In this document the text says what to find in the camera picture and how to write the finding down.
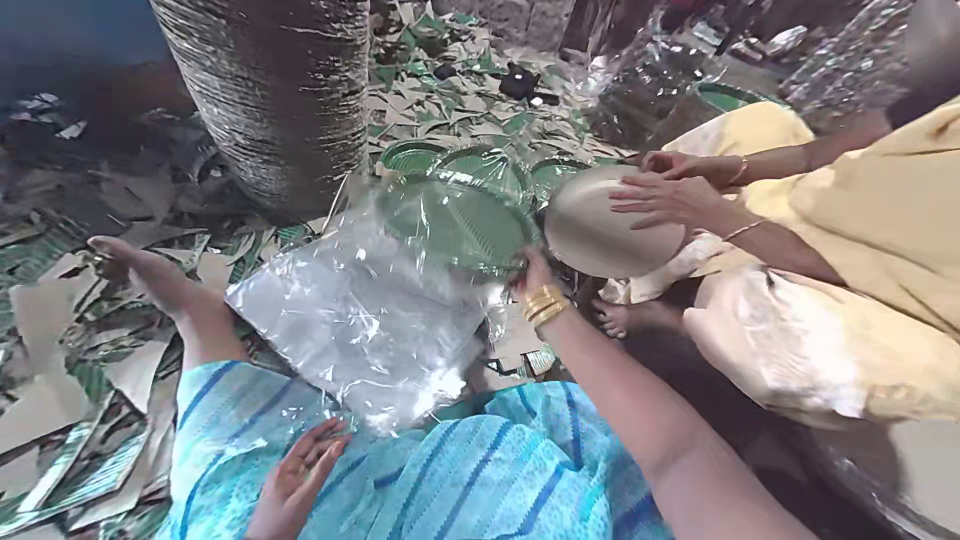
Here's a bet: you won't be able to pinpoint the grey round plate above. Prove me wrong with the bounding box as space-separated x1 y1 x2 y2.
543 164 690 280

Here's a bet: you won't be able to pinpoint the green round tray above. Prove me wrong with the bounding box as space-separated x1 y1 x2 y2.
375 171 540 283

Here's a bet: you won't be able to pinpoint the large pale round object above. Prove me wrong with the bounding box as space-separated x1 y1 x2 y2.
813 418 960 540

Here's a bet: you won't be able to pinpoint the large silvery plastic bag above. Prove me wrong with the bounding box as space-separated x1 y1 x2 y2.
780 0 916 136

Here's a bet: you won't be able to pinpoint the pile of clear plastic wrap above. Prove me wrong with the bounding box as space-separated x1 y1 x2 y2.
577 26 725 155

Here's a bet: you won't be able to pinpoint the small black object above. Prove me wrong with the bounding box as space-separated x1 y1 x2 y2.
498 61 561 106

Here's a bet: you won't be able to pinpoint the person's left hand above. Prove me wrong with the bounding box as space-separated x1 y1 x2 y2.
246 417 352 540

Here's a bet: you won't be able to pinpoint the person's legs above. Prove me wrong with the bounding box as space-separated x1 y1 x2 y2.
87 235 676 540

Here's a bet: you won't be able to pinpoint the large ribbed wrapped column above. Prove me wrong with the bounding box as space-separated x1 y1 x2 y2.
150 0 372 220

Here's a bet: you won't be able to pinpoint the green-rimmed round container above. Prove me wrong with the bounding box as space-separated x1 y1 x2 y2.
667 79 787 144

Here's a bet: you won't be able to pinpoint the person's right hand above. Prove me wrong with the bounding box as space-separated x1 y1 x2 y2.
511 244 562 310

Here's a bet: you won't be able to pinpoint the green round plate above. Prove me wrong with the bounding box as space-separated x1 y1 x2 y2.
435 145 532 208
379 140 448 178
528 156 594 211

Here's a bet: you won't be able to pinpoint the pile of cardboard scraps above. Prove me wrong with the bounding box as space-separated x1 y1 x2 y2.
0 0 639 540

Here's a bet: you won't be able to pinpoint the clear plastic bag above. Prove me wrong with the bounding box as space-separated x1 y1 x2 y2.
225 187 492 438

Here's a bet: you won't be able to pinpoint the person's right forearm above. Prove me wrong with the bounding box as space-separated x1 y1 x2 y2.
520 285 822 540

